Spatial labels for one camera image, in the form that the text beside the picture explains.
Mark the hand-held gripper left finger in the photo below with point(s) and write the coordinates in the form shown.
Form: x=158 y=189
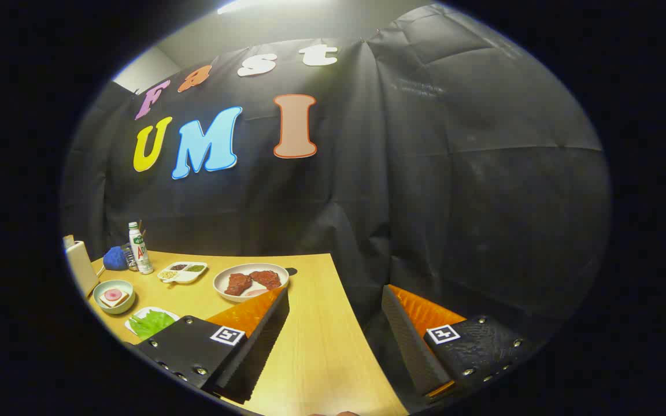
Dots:
x=258 y=358

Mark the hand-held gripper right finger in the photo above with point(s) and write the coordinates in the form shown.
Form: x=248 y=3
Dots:
x=411 y=346

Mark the green lettuce leaf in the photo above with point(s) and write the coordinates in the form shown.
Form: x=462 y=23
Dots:
x=148 y=324

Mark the pink ham slice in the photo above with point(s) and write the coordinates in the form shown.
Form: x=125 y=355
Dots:
x=113 y=294
x=255 y=293

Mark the red meat slice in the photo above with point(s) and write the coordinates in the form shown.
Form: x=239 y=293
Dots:
x=239 y=284
x=266 y=279

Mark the beige meat bowl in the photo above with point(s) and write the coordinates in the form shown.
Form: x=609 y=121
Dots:
x=220 y=286

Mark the white square plate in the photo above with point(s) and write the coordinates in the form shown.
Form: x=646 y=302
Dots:
x=166 y=314

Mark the white divided dish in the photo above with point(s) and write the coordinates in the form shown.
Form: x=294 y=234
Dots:
x=185 y=277

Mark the pile of yellow soybeans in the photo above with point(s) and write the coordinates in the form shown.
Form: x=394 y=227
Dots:
x=167 y=275

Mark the white drink bottle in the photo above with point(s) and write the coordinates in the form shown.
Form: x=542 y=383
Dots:
x=139 y=254

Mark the white bread slice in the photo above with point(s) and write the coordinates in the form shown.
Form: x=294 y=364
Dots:
x=107 y=301

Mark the pale green bowl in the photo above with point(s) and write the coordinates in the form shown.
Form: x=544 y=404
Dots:
x=102 y=304

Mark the blue oven mitt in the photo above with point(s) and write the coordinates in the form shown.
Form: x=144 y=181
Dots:
x=115 y=259

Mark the white toaster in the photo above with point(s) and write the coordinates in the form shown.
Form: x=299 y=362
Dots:
x=81 y=266

